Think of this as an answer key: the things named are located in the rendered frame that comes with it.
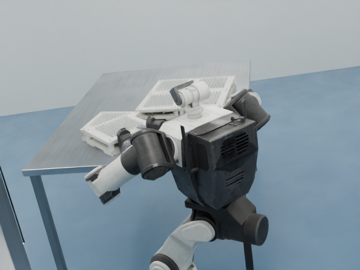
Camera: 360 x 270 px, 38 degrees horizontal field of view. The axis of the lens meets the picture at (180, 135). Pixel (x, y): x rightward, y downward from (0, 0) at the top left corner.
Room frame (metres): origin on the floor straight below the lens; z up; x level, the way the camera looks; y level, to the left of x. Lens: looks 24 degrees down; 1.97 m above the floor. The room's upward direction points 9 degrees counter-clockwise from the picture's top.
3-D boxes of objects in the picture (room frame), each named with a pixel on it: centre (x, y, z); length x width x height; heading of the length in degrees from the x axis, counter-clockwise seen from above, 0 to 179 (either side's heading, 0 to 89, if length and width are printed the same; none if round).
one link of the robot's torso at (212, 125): (1.66, -0.09, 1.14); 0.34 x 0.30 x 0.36; 122
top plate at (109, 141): (2.24, 0.27, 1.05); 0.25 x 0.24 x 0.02; 33
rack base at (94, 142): (2.24, 0.27, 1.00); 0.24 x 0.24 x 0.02; 33
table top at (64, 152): (2.94, 0.11, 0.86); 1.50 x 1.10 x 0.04; 169
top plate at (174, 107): (2.80, 0.07, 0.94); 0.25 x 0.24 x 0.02; 73
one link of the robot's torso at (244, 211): (1.65, -0.13, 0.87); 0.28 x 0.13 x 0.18; 55
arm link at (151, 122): (2.14, 0.08, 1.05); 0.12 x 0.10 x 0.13; 64
